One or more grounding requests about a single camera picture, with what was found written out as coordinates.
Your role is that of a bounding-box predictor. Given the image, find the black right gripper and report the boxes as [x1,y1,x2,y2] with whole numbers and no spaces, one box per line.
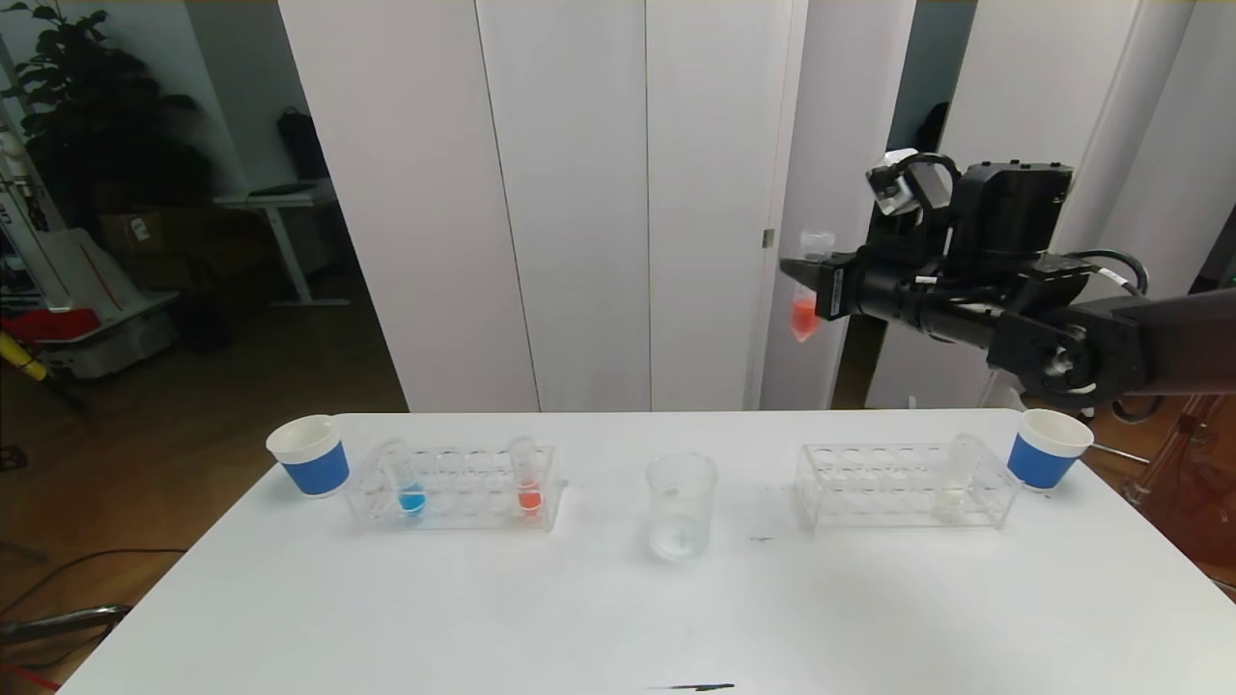
[779,250,924,332]

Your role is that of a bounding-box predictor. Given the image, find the red pigment test tube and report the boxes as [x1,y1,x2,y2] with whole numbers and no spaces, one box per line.
[509,436,545,517]
[790,230,837,345]

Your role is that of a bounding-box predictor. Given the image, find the blue pigment test tube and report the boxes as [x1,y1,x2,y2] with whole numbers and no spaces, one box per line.
[381,440,429,520]

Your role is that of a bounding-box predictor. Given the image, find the clear acrylic test tube rack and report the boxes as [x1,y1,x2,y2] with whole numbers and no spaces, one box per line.
[794,442,1022,532]
[346,444,569,534]

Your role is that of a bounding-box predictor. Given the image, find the pale yellow pigment test tube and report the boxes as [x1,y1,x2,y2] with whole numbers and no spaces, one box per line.
[932,432,981,524]

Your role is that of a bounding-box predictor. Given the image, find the clear plastic beaker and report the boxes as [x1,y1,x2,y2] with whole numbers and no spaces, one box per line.
[645,451,718,563]

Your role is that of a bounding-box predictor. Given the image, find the white folding partition screen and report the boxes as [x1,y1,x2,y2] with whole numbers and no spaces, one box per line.
[864,0,1236,421]
[279,0,915,414]

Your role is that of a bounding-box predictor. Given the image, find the blue sleeved white paper cup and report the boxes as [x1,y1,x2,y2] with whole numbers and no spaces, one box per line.
[1007,409,1094,493]
[266,415,351,500]

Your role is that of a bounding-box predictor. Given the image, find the reddish brown metal stand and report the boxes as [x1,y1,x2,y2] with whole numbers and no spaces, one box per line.
[1125,391,1236,590]

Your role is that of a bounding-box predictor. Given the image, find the black bag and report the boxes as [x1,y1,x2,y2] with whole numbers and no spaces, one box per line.
[278,110,332,186]

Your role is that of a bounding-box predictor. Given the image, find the white office desk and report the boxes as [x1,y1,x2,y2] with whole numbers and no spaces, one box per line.
[214,183,353,312]

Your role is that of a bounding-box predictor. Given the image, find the brown cardboard box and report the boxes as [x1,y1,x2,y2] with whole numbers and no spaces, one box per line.
[99,212,199,260]

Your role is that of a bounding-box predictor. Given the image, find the white machine base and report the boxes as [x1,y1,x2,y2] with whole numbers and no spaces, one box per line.
[0,230,183,382]

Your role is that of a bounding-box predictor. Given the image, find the dark green potted plant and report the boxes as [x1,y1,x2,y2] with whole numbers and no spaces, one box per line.
[0,0,215,233]

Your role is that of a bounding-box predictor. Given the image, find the yellow tool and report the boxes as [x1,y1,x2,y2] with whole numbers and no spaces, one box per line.
[0,331,51,385]

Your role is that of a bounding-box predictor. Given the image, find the white upright machine column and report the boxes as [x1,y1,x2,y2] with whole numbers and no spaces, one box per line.
[0,125,49,310]

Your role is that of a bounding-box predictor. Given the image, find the grey metal floor bar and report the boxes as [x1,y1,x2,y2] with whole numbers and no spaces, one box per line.
[0,606,133,650]

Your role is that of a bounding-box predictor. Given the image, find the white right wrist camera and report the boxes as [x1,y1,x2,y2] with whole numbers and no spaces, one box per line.
[866,148,957,218]

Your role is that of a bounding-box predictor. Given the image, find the black floor cable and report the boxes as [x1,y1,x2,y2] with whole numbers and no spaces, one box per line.
[0,550,189,619]

